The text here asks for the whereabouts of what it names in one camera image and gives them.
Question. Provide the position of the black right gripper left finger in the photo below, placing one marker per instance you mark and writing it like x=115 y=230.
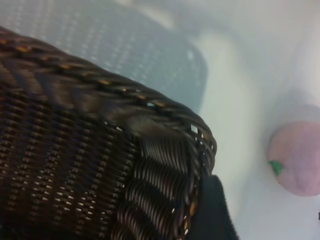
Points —
x=215 y=215

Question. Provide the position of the pink peach with green leaf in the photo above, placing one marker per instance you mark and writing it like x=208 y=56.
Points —
x=300 y=160

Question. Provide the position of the dark brown wicker basket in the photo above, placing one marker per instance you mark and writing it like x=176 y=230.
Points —
x=75 y=150

